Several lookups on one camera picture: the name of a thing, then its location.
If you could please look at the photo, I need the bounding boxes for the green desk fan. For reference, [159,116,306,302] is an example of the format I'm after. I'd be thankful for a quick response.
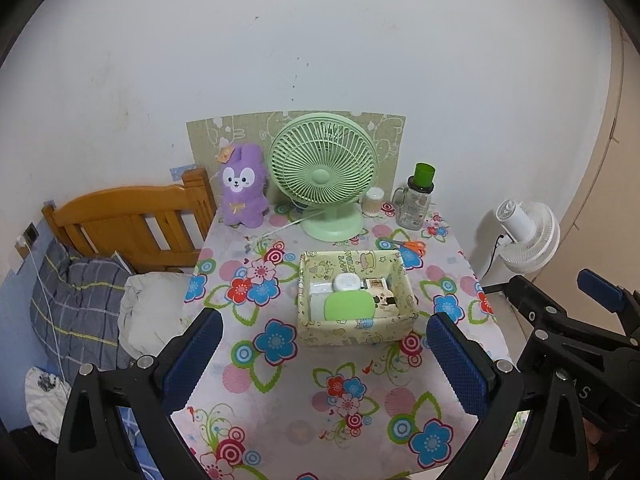
[267,113,378,243]

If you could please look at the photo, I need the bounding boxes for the black round device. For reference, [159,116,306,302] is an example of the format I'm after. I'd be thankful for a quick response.
[373,292,396,309]

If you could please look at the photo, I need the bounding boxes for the orange handled scissors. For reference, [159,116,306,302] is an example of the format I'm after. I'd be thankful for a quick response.
[393,240,426,257]

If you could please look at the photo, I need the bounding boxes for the cream round bear compact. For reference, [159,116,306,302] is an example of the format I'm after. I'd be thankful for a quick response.
[333,273,364,292]

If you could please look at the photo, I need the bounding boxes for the beige cartoon wall mat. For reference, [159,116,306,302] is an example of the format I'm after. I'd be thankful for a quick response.
[186,110,406,204]

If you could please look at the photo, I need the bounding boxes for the yellow cartoon storage box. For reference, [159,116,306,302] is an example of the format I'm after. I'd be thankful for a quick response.
[297,250,419,347]

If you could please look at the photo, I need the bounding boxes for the white floor fan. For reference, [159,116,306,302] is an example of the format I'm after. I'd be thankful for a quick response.
[475,198,561,280]

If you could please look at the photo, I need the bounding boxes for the card box with picture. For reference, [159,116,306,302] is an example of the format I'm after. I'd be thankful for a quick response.
[364,278,392,296]

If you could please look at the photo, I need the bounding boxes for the glass mug jar green lid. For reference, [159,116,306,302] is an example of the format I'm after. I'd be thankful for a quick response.
[392,162,435,231]

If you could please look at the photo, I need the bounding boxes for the floral tablecloth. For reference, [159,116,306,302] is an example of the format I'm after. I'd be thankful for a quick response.
[172,205,509,479]

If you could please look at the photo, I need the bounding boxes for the green case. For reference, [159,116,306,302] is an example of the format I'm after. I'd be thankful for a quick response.
[324,289,375,321]

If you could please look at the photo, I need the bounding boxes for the white pillow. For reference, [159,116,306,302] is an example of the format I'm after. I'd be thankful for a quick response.
[117,272,191,360]

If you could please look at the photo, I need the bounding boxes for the cotton swab container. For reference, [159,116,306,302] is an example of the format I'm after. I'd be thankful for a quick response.
[360,186,384,217]

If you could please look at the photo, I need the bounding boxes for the purple plush bunny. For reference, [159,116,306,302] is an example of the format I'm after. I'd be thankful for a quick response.
[218,143,269,229]

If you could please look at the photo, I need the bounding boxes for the grey plaid blanket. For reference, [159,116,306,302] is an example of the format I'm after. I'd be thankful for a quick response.
[29,240,131,382]

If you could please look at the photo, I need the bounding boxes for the white 45W charger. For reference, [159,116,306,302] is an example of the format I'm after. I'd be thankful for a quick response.
[308,282,335,296]

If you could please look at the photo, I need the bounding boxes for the white crumpled clothing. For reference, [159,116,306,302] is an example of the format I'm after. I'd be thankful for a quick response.
[25,367,72,444]

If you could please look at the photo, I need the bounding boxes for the white fan power cable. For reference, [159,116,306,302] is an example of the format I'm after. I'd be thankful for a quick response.
[249,209,321,252]

